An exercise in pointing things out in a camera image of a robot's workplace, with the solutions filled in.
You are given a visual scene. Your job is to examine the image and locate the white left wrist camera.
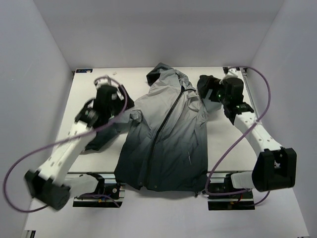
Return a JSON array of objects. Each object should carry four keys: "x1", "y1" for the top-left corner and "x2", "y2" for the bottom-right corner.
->
[{"x1": 94, "y1": 75, "x2": 112, "y2": 90}]

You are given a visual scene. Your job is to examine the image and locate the aluminium right table rail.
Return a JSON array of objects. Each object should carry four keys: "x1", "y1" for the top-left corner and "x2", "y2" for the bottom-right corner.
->
[{"x1": 240, "y1": 67, "x2": 259, "y2": 118}]

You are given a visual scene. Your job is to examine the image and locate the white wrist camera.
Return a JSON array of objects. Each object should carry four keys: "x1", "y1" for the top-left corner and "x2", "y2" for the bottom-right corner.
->
[
  {"x1": 94, "y1": 75, "x2": 112, "y2": 90},
  {"x1": 222, "y1": 67, "x2": 239, "y2": 79}
]

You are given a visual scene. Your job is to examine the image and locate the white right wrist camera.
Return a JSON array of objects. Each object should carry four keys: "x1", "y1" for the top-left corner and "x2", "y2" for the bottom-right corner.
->
[{"x1": 222, "y1": 67, "x2": 239, "y2": 79}]

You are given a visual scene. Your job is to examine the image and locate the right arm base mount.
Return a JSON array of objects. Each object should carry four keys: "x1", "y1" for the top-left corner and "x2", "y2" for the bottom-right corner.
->
[{"x1": 208, "y1": 173, "x2": 255, "y2": 211}]

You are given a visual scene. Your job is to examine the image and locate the aluminium front table rail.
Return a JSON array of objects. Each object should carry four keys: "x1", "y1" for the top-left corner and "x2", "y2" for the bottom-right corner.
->
[{"x1": 65, "y1": 171, "x2": 243, "y2": 179}]

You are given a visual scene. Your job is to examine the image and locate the grey gradient zip jacket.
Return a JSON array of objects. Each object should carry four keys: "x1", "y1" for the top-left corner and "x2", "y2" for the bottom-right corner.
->
[{"x1": 86, "y1": 63, "x2": 221, "y2": 193}]

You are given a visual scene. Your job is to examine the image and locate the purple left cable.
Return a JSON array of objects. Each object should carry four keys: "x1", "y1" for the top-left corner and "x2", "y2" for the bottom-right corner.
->
[{"x1": 3, "y1": 76, "x2": 128, "y2": 213}]

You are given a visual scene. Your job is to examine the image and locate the left blue table label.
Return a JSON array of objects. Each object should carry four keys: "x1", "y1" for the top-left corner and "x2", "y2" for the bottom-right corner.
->
[{"x1": 75, "y1": 68, "x2": 93, "y2": 73}]

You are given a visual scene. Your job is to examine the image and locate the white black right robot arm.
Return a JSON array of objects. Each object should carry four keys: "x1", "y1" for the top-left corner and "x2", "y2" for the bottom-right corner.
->
[{"x1": 207, "y1": 77, "x2": 297, "y2": 198}]

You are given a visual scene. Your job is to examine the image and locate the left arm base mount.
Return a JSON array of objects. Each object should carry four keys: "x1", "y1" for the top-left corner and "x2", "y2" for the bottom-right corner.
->
[{"x1": 72, "y1": 179, "x2": 125, "y2": 208}]

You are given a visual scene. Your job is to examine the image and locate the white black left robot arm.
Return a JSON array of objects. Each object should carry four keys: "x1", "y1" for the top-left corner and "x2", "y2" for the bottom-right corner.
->
[{"x1": 24, "y1": 84, "x2": 128, "y2": 211}]

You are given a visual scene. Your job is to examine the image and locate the aluminium table rail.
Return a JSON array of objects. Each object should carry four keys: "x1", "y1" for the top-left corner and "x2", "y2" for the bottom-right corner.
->
[
  {"x1": 65, "y1": 171, "x2": 243, "y2": 179},
  {"x1": 240, "y1": 67, "x2": 259, "y2": 118}
]

